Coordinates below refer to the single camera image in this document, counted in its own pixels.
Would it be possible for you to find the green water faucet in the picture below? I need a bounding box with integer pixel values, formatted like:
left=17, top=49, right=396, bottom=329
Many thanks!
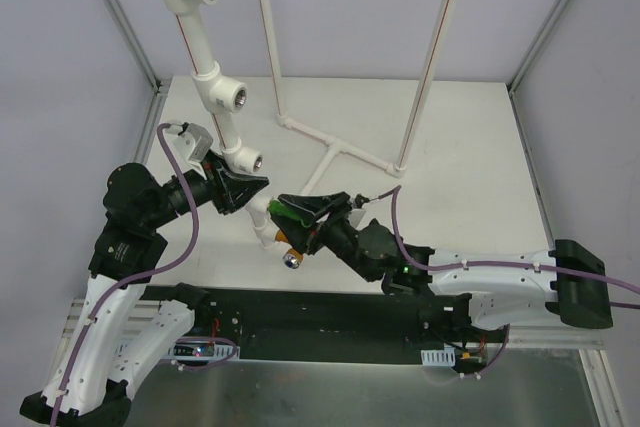
left=267, top=199, right=311, bottom=228

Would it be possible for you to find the white pipe assembly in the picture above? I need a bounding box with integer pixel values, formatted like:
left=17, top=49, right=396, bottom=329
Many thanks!
left=142, top=0, right=476, bottom=253

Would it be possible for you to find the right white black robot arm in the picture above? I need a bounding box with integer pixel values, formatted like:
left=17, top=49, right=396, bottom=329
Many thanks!
left=267, top=192, right=613, bottom=342

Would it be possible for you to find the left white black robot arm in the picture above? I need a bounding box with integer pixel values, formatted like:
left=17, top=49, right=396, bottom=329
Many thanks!
left=19, top=151, right=269, bottom=426

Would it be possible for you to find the orange water faucet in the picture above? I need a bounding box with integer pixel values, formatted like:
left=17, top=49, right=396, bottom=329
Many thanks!
left=274, top=230, right=304, bottom=270

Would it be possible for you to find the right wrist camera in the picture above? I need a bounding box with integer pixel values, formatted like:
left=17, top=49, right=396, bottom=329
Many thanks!
left=347, top=194, right=370, bottom=228

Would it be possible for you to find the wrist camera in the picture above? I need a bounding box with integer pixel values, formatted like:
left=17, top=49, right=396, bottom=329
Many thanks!
left=172, top=123, right=213, bottom=177
left=347, top=194, right=370, bottom=228

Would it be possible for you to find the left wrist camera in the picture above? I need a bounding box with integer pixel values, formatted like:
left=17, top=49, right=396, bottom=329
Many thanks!
left=172, top=123, right=213, bottom=177

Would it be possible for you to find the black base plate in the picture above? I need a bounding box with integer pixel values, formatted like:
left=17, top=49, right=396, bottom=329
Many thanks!
left=154, top=284, right=511, bottom=363

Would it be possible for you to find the left aluminium frame post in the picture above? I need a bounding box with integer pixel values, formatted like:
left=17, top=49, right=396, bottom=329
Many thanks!
left=102, top=0, right=162, bottom=94

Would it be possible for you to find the aluminium frame post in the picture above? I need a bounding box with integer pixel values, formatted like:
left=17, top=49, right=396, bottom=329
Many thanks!
left=506, top=0, right=573, bottom=98
left=102, top=0, right=162, bottom=94

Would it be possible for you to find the left white cable duct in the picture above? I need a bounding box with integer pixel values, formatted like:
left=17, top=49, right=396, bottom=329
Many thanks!
left=163, top=342, right=240, bottom=361

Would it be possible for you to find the white cable duct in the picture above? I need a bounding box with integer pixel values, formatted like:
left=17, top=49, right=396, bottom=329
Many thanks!
left=163, top=342, right=240, bottom=361
left=420, top=347, right=456, bottom=368

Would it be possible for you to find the right white cable duct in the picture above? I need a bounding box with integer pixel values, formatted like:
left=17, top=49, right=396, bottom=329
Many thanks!
left=420, top=347, right=456, bottom=368

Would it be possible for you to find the right aluminium frame post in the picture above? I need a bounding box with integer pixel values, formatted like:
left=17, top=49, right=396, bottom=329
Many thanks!
left=506, top=0, right=573, bottom=98

